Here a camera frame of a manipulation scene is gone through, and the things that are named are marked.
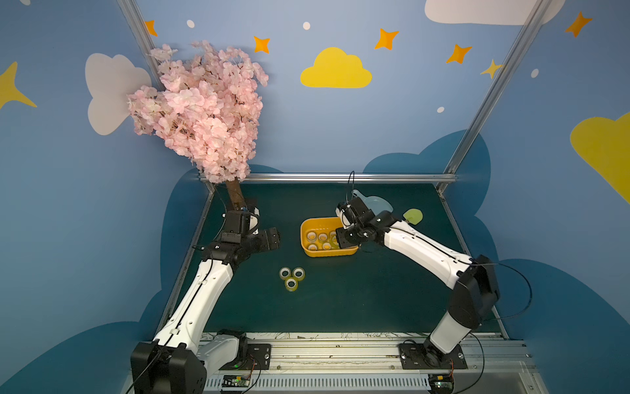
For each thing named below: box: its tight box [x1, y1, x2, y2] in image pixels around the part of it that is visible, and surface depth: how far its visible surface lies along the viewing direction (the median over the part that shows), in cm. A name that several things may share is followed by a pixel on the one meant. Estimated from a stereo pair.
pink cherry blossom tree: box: [127, 40, 270, 211], surface depth 70 cm
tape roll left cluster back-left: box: [278, 266, 292, 280], surface depth 93 cm
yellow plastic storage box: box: [300, 216, 360, 258], surface depth 103 cm
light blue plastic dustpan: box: [351, 188, 393, 216], surface depth 117 cm
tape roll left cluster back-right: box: [292, 266, 306, 282], surface depth 93 cm
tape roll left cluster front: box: [284, 278, 299, 292], surface depth 91 cm
